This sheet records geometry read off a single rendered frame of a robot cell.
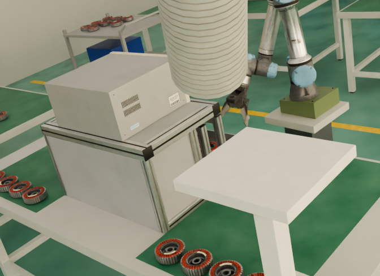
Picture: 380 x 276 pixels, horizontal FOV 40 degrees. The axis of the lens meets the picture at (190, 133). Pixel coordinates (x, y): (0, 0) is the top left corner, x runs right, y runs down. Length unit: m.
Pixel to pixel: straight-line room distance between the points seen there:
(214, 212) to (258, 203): 0.84
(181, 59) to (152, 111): 1.10
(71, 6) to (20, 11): 0.87
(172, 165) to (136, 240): 0.32
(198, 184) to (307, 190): 0.29
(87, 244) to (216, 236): 0.52
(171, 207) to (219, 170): 0.65
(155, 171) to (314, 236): 0.62
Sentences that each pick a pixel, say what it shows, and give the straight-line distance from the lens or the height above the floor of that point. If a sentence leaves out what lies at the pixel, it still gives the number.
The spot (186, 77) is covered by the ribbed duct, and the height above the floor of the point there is 1.58.
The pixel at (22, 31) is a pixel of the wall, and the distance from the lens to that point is 7.93.
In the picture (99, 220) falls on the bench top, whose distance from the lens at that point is 2.27.
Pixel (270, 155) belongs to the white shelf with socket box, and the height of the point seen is 1.20.
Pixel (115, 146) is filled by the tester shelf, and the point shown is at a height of 1.11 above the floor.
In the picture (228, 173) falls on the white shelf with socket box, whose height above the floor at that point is 1.21.
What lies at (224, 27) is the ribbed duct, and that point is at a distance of 0.92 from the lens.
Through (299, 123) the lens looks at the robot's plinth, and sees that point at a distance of 2.72.
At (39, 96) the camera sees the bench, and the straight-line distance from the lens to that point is 4.16.
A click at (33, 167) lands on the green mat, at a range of 2.96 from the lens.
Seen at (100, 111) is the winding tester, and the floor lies 1.23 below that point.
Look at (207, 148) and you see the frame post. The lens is 2.16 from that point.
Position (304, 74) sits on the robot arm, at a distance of 2.59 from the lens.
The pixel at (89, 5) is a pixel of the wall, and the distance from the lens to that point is 8.58.
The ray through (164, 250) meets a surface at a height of 0.76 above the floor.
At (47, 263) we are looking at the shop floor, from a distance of 3.52.
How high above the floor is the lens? 1.90
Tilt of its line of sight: 24 degrees down
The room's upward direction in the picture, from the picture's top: 13 degrees counter-clockwise
